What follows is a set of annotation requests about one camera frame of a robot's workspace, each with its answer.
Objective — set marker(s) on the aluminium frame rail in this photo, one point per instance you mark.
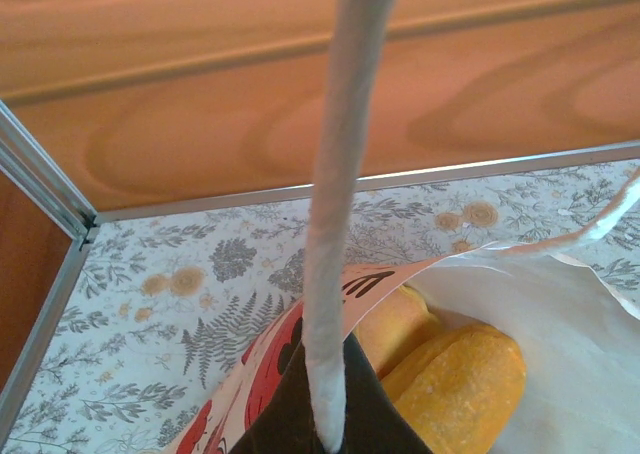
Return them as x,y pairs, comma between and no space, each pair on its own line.
47,314
400,179

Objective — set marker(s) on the red white paper bag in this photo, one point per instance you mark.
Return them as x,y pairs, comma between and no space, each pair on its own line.
550,349

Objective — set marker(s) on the yellow ridged fake bread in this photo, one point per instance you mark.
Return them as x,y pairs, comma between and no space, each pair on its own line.
395,324

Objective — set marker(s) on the aluminium frame post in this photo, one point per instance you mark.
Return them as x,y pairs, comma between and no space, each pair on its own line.
40,174

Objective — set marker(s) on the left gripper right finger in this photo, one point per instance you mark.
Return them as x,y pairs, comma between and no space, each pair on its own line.
370,424

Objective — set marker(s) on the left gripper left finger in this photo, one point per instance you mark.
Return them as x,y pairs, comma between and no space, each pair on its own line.
280,424

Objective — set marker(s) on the floral patterned table mat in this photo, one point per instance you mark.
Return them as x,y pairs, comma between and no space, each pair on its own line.
150,299

